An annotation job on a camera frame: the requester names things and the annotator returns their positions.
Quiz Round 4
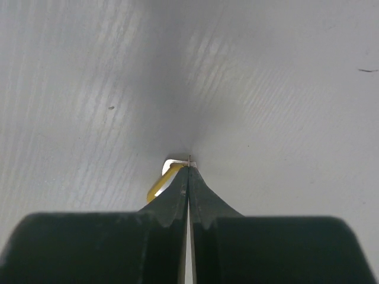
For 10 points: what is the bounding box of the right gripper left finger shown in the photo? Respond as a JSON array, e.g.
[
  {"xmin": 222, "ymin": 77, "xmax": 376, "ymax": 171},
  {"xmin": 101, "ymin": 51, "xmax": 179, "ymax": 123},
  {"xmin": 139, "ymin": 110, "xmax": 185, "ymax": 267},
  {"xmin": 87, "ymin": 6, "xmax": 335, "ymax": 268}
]
[{"xmin": 1, "ymin": 167, "xmax": 189, "ymax": 283}]

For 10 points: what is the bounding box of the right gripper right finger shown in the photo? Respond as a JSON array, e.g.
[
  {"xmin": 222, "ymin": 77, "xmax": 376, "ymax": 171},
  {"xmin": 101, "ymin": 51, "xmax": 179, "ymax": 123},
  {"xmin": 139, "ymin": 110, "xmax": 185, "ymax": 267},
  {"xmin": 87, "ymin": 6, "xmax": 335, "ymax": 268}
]
[{"xmin": 188, "ymin": 167, "xmax": 376, "ymax": 283}]

